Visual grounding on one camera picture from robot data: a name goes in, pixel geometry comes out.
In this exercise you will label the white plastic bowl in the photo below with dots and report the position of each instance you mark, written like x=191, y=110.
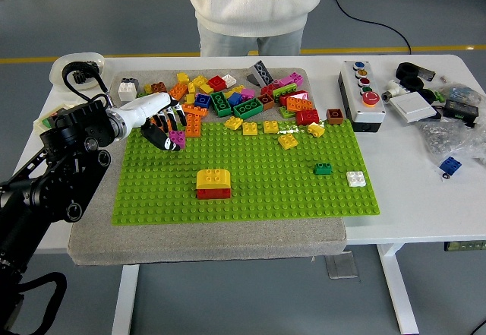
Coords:
x=57, y=73

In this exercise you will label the white switch box green red buttons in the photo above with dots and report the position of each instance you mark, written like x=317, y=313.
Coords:
x=45, y=121

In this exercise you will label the grey long brick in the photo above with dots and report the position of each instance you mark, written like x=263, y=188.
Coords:
x=262, y=72

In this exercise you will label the lime green long brick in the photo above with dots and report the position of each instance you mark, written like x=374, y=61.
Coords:
x=284, y=91

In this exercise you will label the clear bag of blue parts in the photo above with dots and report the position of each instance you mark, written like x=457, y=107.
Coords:
x=461, y=92

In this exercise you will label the magenta square brick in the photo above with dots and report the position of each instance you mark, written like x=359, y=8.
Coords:
x=178, y=137

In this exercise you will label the yellow square brick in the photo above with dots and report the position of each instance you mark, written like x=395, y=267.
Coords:
x=207, y=89
x=234, y=122
x=250, y=128
x=288, y=141
x=271, y=127
x=183, y=78
x=199, y=81
x=316, y=130

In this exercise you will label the brown square brick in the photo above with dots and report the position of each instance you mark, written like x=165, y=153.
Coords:
x=158, y=87
x=335, y=116

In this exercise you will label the red rounded brick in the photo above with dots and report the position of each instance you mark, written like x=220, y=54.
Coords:
x=307, y=117

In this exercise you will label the white square brick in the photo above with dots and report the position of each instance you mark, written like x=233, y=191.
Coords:
x=356, y=179
x=230, y=80

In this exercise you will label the person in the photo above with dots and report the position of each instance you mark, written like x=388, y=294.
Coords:
x=254, y=0

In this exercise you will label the brown upturned brick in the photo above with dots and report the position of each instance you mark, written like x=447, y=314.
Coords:
x=266, y=101

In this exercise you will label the white and grey brick stack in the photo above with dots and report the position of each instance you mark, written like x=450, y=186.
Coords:
x=127, y=90

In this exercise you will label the pink long brick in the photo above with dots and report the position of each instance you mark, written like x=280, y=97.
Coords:
x=293, y=79

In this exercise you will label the white pipe fitting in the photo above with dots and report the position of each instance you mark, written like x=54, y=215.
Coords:
x=395, y=89

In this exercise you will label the yellow narrow brick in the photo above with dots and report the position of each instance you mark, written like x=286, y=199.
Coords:
x=191, y=88
x=190, y=98

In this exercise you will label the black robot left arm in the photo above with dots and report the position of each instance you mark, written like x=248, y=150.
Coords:
x=76, y=122

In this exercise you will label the yellow curved brick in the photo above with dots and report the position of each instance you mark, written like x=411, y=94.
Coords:
x=213, y=177

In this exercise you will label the table height control panel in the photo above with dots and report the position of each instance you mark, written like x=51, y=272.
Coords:
x=465, y=246

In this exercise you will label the black clamp with metal plate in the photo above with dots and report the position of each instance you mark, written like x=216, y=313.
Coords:
x=408, y=70

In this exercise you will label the green studded baseplate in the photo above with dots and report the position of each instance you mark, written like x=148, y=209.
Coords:
x=273, y=194

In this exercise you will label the red glossy sloped brick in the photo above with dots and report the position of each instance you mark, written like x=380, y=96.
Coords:
x=298, y=95

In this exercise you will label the grey-brown mat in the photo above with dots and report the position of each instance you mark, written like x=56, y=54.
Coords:
x=209, y=240

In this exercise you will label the green plastic clip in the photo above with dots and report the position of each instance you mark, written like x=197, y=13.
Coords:
x=440, y=95

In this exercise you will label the green square brick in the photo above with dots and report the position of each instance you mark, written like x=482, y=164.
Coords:
x=286, y=111

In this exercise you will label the white table leg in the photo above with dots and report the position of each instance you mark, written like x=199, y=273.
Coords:
x=398, y=293
x=125, y=301

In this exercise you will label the grey floor plate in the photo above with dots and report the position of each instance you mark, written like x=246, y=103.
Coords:
x=341, y=266

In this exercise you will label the small dark green brick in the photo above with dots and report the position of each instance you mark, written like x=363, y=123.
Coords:
x=322, y=169

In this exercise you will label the blue square brick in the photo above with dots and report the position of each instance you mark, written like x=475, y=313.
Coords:
x=234, y=99
x=203, y=101
x=450, y=165

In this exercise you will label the black power adapter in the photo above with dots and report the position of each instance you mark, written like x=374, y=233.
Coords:
x=460, y=110

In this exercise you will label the pink square brick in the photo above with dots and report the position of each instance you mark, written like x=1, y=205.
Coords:
x=248, y=93

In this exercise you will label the green long upturned brick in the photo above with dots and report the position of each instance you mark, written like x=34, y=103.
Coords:
x=221, y=103
x=247, y=108

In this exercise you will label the white push-button control box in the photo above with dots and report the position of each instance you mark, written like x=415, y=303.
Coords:
x=370, y=111

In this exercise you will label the red square brick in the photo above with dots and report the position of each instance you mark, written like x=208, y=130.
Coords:
x=268, y=91
x=217, y=83

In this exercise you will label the white wall switch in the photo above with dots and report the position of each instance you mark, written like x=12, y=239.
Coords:
x=412, y=108

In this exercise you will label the red stepped brick stack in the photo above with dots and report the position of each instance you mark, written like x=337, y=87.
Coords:
x=213, y=194

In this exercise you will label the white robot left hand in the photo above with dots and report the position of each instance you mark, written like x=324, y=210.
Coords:
x=152, y=107

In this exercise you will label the black metal gear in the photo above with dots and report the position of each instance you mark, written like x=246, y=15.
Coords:
x=80, y=78

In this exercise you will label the orange flat long brick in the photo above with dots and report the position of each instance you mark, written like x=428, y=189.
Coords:
x=197, y=110

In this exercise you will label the yellow flat brick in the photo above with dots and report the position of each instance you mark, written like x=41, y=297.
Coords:
x=228, y=94

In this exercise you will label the clear bag of screws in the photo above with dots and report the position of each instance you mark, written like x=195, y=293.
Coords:
x=448, y=137

